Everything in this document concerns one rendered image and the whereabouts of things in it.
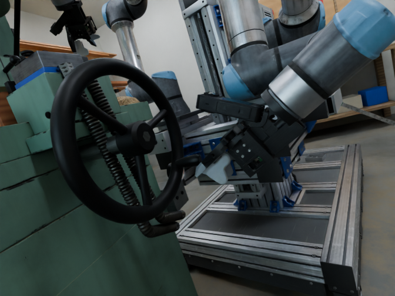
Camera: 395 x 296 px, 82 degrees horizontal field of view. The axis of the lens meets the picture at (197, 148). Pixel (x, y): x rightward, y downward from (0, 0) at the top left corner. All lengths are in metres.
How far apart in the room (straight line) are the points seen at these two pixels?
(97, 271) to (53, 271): 0.09
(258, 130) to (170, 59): 3.72
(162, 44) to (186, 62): 0.51
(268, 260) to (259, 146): 0.70
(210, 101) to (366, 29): 0.22
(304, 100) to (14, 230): 0.49
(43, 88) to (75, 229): 0.28
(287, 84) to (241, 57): 0.14
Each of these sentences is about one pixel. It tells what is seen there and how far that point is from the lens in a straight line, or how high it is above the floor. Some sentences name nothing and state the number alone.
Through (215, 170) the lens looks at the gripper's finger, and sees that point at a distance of 0.42.
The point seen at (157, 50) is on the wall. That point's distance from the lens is 4.18.
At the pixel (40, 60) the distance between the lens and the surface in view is 0.48.
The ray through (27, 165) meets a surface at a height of 0.82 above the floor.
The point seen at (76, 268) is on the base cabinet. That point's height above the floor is 0.60.
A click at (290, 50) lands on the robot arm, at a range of 0.45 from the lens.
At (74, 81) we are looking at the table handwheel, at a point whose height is 0.91.
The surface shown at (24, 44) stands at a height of 2.00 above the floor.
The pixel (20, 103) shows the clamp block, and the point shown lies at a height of 0.94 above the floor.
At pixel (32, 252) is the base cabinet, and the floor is 0.68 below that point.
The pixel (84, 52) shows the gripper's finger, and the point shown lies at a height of 1.16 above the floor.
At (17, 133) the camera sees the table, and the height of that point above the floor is 0.88.
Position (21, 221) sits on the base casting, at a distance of 0.50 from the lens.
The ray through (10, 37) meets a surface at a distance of 1.01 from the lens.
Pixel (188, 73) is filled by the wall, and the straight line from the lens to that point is 3.91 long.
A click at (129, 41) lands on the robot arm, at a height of 1.24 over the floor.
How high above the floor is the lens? 0.83
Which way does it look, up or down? 10 degrees down
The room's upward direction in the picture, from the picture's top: 18 degrees counter-clockwise
